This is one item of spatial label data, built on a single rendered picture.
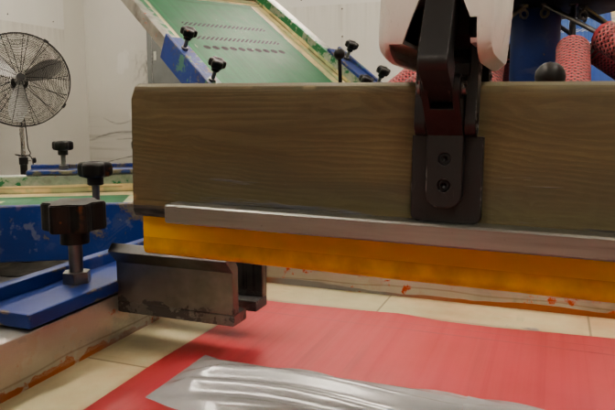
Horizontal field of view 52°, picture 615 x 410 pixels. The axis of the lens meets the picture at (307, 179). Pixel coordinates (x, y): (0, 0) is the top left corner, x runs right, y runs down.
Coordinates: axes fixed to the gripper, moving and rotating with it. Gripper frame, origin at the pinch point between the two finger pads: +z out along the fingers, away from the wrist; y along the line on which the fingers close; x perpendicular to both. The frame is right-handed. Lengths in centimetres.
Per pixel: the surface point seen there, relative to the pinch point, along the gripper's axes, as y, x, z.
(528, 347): -15.3, 3.5, 13.6
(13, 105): -295, -333, -4
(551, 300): -24.1, 4.9, 12.5
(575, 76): -67, 7, -8
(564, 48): -74, 5, -13
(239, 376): -2.6, -13.1, 13.5
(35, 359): 2.1, -24.8, 12.5
